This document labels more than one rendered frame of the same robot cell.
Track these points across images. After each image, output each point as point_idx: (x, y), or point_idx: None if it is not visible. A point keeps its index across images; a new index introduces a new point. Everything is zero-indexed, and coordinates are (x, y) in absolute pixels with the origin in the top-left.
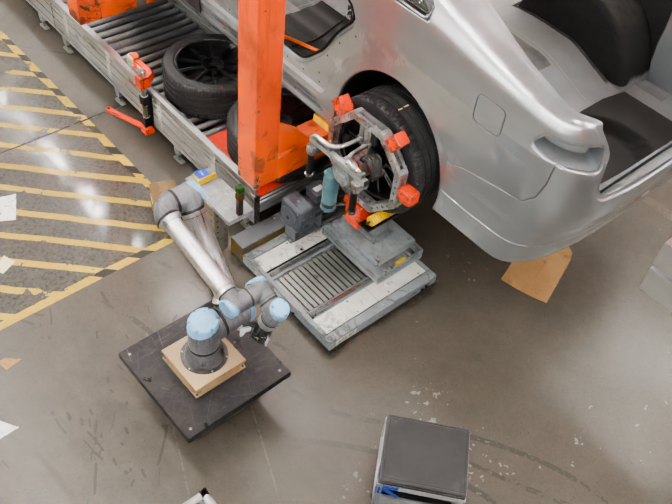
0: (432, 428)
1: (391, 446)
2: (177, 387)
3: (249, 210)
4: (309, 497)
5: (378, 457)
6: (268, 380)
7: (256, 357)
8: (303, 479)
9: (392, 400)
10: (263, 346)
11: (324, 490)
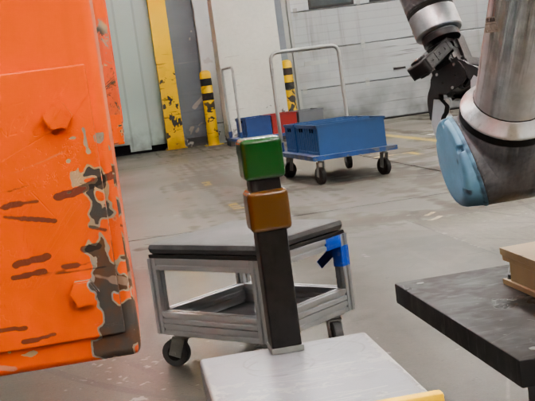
0: (203, 240)
1: (290, 230)
2: None
3: (223, 357)
4: (450, 354)
5: (302, 306)
6: (457, 275)
7: (465, 292)
8: (448, 365)
9: None
10: (435, 301)
11: (417, 357)
